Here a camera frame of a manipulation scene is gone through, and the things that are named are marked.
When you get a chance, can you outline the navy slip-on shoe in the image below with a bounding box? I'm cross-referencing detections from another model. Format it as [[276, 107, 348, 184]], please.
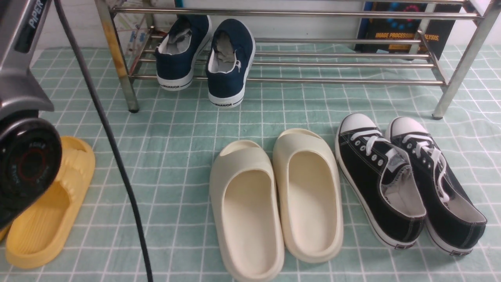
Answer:
[[205, 18, 256, 108], [154, 15, 213, 91]]

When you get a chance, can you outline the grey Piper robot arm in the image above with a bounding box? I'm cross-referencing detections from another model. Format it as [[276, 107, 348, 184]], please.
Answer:
[[0, 0, 61, 229]]

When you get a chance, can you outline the stainless steel shoe rack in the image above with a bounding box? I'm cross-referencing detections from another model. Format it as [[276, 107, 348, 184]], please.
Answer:
[[95, 0, 500, 120]]

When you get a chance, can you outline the cream left slide slipper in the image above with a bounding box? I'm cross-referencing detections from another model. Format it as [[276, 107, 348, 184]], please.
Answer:
[[209, 140, 285, 282]]

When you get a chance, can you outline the cream slide slipper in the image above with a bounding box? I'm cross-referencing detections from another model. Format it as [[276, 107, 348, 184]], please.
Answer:
[[209, 140, 285, 282], [272, 128, 344, 264]]

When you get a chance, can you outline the cream right slide slipper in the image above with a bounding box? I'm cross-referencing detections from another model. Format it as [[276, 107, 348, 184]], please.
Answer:
[[272, 128, 344, 264]]

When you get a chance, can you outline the green checked floor cloth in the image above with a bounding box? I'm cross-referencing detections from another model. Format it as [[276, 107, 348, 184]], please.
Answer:
[[1, 45, 501, 282]]

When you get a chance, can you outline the black left canvas sneaker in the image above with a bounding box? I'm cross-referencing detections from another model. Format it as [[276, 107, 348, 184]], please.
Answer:
[[335, 114, 427, 249]]

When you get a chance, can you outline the black canvas sneaker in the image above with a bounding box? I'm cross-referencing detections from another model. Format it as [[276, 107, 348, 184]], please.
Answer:
[[385, 117, 487, 257], [335, 114, 427, 249]]

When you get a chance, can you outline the white patterned box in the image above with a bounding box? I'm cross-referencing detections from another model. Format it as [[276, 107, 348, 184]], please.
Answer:
[[107, 0, 177, 55]]

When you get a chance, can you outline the dark image processing book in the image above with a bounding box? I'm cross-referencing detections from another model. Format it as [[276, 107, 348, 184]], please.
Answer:
[[354, 2, 455, 59]]

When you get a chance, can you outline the black right canvas sneaker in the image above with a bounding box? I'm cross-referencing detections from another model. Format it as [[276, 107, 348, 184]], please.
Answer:
[[385, 117, 487, 257]]

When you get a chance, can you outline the yellow ribbed slipper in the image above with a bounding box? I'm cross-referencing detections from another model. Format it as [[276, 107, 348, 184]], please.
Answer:
[[5, 136, 96, 269]]

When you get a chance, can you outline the yellow slipper far left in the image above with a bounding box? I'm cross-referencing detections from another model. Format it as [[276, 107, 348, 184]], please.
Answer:
[[0, 225, 11, 242]]

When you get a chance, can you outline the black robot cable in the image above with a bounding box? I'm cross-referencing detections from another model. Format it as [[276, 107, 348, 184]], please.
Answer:
[[53, 0, 154, 282]]

